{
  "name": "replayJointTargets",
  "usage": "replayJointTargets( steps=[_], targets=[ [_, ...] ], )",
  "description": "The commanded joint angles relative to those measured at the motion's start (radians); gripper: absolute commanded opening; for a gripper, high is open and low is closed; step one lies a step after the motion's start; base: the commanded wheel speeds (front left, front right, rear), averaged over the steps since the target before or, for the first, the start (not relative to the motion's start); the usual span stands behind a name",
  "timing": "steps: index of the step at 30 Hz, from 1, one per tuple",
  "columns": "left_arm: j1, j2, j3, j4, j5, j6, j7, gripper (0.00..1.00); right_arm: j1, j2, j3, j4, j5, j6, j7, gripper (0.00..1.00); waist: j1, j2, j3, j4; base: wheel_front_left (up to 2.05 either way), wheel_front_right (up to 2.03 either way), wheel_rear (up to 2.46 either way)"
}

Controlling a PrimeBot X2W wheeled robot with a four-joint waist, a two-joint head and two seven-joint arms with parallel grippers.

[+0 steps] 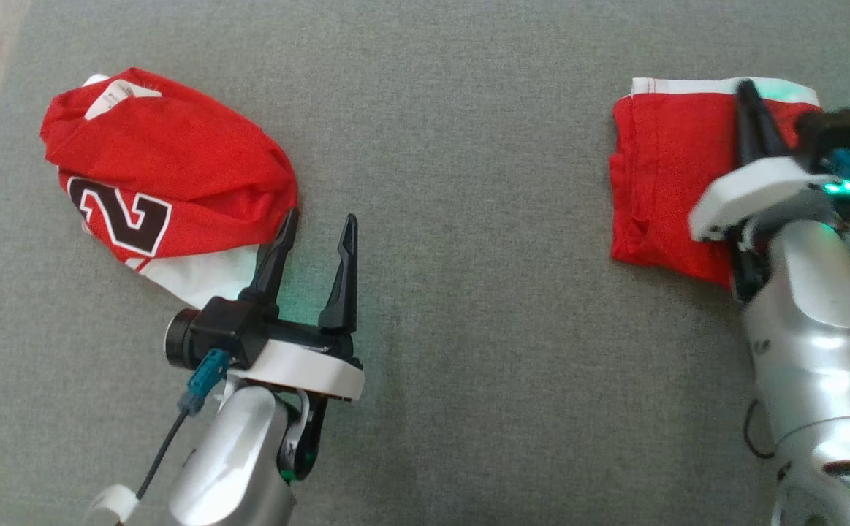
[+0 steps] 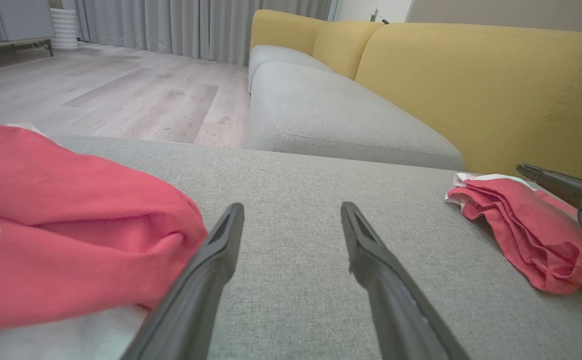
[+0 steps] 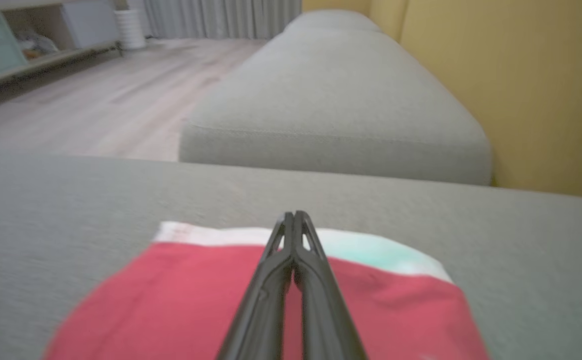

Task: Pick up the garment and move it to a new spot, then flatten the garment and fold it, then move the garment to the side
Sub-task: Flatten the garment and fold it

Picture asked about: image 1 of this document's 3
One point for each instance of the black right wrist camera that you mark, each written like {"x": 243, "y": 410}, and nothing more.
{"x": 834, "y": 131}

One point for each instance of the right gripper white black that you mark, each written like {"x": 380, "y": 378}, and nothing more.
{"x": 753, "y": 193}

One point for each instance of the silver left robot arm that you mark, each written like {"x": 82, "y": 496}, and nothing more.
{"x": 234, "y": 467}

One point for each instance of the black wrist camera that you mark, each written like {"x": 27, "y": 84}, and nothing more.
{"x": 220, "y": 332}
{"x": 834, "y": 131}

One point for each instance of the white tape tag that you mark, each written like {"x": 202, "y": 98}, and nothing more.
{"x": 114, "y": 504}

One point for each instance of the red basketball jersey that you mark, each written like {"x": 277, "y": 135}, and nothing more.
{"x": 666, "y": 183}
{"x": 169, "y": 153}

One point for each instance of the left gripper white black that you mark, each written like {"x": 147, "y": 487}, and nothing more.
{"x": 308, "y": 369}

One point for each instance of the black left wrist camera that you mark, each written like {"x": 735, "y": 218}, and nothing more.
{"x": 220, "y": 332}

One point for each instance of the grey fabric sofa seat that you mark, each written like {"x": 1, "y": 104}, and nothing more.
{"x": 468, "y": 292}

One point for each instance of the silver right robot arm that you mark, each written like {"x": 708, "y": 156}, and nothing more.
{"x": 819, "y": 351}

